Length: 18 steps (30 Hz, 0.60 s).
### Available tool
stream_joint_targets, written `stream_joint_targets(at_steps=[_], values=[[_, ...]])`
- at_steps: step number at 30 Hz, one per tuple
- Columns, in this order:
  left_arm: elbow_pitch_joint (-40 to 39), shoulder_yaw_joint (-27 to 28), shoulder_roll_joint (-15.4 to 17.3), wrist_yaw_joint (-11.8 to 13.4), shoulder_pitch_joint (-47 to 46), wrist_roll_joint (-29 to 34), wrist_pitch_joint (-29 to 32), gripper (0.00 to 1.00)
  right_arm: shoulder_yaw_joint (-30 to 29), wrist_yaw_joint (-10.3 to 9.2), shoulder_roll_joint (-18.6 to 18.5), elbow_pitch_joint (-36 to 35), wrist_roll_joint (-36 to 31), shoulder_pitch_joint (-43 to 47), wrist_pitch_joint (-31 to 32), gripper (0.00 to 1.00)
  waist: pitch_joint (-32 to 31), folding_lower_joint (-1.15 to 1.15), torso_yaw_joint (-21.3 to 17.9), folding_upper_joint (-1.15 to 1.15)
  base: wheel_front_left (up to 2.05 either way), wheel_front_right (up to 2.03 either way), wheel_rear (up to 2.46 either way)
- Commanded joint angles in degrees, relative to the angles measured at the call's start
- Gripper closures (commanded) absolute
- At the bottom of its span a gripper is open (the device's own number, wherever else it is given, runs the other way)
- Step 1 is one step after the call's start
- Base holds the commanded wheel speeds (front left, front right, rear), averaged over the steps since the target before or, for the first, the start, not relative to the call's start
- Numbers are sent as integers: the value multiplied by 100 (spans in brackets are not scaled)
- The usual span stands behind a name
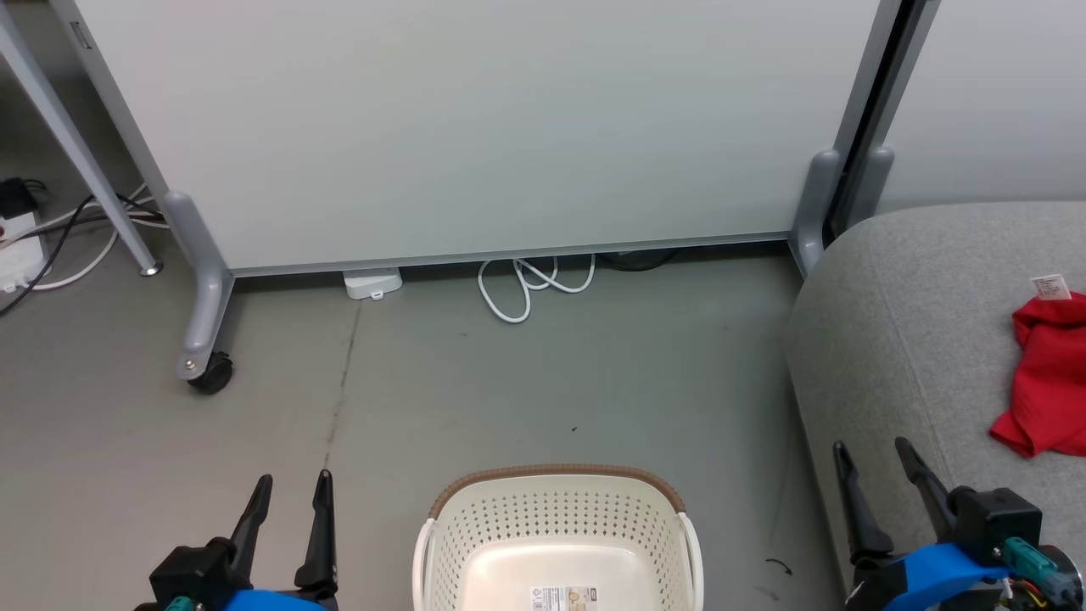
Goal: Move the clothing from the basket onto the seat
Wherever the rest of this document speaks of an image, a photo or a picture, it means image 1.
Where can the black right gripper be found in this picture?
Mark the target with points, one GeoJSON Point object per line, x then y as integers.
{"type": "Point", "coordinates": [997, 518]}

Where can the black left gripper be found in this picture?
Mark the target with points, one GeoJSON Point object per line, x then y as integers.
{"type": "Point", "coordinates": [195, 573]}

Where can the red basketball jersey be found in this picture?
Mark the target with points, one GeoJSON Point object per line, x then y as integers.
{"type": "Point", "coordinates": [1052, 373]}

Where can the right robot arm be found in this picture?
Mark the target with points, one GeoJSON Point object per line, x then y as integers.
{"type": "Point", "coordinates": [942, 573]}

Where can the cream perforated laundry basket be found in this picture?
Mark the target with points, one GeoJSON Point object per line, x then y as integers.
{"type": "Point", "coordinates": [551, 518]}

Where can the white paper basket label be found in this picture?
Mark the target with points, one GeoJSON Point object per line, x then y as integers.
{"type": "Point", "coordinates": [564, 598]}

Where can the small black floor scrap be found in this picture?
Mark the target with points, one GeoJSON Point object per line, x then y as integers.
{"type": "Point", "coordinates": [780, 566]}

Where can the grey fabric sofa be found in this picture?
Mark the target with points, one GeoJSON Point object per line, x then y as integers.
{"type": "Point", "coordinates": [916, 322]}

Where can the black caster wheel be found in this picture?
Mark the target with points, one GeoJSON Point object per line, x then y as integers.
{"type": "Point", "coordinates": [212, 373]}

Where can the small white plastic box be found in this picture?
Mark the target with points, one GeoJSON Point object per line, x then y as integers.
{"type": "Point", "coordinates": [373, 283]}

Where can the white power strip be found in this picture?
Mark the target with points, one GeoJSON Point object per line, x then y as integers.
{"type": "Point", "coordinates": [21, 255]}

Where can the black power adapter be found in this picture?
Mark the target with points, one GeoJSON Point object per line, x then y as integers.
{"type": "Point", "coordinates": [15, 197]}

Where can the grey metal table leg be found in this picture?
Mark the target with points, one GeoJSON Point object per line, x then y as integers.
{"type": "Point", "coordinates": [78, 153]}

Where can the wide white partition panel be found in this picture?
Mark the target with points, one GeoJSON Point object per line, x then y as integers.
{"type": "Point", "coordinates": [475, 127]}

